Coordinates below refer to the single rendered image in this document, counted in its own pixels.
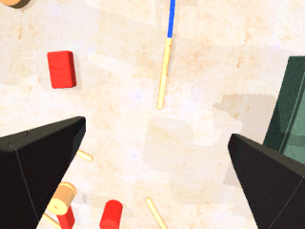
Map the pale wooden stick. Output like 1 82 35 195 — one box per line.
76 150 94 161
42 213 61 229

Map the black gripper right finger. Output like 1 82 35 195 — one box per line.
228 134 305 229

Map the red cylinder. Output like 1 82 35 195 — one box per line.
99 200 122 229

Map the light wooden stick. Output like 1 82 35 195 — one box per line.
156 0 175 110

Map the thin pale yellow stick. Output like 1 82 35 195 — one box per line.
145 198 168 229

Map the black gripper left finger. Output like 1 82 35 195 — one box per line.
0 115 87 229

